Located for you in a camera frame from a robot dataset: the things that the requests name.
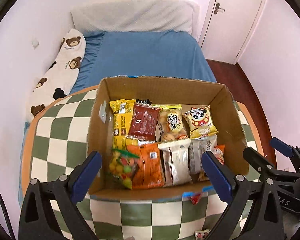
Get dark red snack packet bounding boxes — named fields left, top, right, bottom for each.
left=128, top=102, right=160, bottom=141

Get small red packet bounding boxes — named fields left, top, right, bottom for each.
left=189, top=193, right=203, bottom=205

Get grey white pillow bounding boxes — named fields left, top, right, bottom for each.
left=71, top=0, right=200, bottom=39

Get white grey snack packet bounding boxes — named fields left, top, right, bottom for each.
left=189, top=134, right=217, bottom=174

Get yellow biscuit ball packet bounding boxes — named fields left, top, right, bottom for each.
left=153, top=105, right=188, bottom=142

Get black cable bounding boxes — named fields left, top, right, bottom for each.
left=0, top=173, right=17, bottom=240

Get orange red snack packet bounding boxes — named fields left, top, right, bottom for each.
left=197, top=144, right=225, bottom=183

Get yellow panda snack packet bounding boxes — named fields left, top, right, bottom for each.
left=183, top=106, right=218, bottom=139

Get white silver snack packet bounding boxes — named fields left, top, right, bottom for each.
left=158, top=139, right=192, bottom=187

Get white door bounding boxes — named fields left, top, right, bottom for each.
left=202, top=0, right=262, bottom=64

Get door handle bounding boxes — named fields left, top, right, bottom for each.
left=213, top=2, right=226, bottom=15

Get black silver striped packet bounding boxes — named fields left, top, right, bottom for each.
left=136, top=99, right=151, bottom=105

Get bear print bolster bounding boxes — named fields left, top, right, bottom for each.
left=26, top=29, right=86, bottom=122

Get red silver snack packet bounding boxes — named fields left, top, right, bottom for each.
left=194, top=229, right=210, bottom=240

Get green white checkered mat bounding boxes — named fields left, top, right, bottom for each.
left=20, top=85, right=262, bottom=239

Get blue bed sheet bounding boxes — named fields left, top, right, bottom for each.
left=17, top=29, right=218, bottom=205

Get colourful candy bag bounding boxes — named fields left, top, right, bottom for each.
left=108, top=149, right=140, bottom=190

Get cardboard box blue rim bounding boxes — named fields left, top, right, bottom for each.
left=88, top=77, right=249, bottom=200

